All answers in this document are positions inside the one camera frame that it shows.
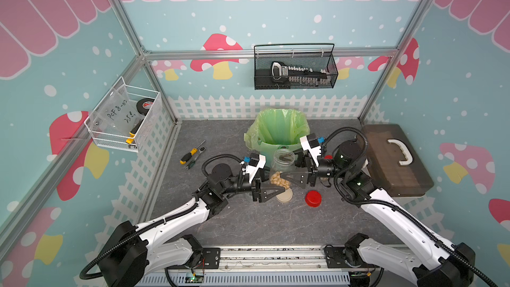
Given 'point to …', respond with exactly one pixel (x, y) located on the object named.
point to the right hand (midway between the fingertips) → (282, 168)
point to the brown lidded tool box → (395, 163)
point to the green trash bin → (267, 149)
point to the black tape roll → (143, 105)
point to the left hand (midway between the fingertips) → (281, 185)
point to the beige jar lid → (285, 196)
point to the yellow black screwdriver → (187, 155)
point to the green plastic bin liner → (279, 127)
